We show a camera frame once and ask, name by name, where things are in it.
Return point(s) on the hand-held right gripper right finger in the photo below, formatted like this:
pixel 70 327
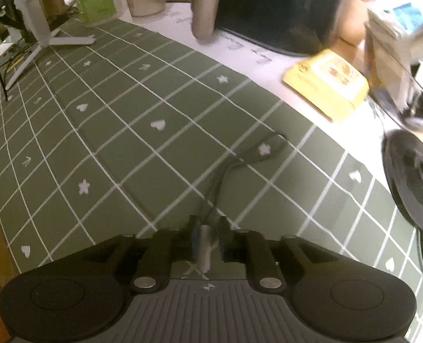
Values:
pixel 224 239

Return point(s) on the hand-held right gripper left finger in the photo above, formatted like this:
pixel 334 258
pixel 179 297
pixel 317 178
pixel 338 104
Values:
pixel 195 237

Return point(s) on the green grid tablecloth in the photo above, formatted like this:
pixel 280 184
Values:
pixel 125 150

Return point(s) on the yellow wet wipes pack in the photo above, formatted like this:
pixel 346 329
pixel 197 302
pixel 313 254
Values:
pixel 329 82

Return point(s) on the black round lid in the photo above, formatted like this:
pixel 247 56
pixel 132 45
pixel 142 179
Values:
pixel 411 178

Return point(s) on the black air fryer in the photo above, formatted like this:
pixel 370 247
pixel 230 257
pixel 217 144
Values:
pixel 275 10

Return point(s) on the glass bowl with clutter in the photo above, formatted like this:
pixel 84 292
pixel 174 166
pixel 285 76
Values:
pixel 393 64

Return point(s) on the white tripod stand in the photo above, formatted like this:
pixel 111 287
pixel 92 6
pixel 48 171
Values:
pixel 33 18

